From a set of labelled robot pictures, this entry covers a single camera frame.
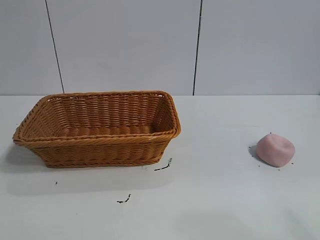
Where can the pink peach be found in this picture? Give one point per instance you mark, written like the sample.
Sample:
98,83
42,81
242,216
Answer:
276,150

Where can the brown woven wicker basket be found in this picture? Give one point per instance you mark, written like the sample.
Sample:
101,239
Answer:
100,150

